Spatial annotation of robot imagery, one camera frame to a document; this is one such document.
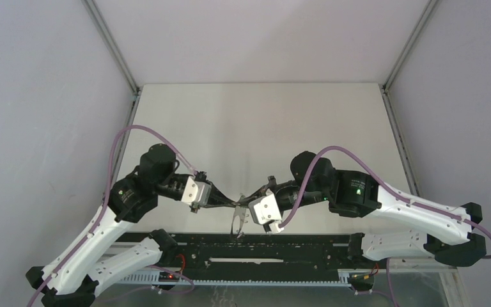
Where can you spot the aluminium frame post left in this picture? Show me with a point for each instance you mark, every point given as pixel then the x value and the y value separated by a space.
pixel 107 37

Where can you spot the metal oval keyring plate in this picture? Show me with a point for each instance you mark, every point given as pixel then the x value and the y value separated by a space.
pixel 239 219

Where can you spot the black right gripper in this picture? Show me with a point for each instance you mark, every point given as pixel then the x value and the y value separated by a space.
pixel 261 191

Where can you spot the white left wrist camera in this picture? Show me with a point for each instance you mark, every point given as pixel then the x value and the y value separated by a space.
pixel 196 193

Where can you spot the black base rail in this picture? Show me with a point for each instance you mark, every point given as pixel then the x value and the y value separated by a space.
pixel 268 257

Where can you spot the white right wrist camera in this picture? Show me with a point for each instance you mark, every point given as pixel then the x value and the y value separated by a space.
pixel 265 212

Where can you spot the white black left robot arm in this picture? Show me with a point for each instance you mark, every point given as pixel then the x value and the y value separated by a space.
pixel 78 276

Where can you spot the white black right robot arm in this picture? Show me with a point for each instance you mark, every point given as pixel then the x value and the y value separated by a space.
pixel 449 235

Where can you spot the aluminium frame post right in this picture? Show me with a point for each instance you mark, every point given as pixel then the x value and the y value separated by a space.
pixel 418 29

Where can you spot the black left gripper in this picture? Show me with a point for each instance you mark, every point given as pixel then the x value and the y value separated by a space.
pixel 217 198

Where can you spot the aluminium frame post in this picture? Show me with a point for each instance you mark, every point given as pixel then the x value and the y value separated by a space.
pixel 418 29
pixel 107 37

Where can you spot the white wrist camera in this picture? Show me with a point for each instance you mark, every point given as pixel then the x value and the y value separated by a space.
pixel 196 193
pixel 265 212

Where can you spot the white slotted cable duct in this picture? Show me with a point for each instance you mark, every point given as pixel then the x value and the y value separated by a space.
pixel 158 278

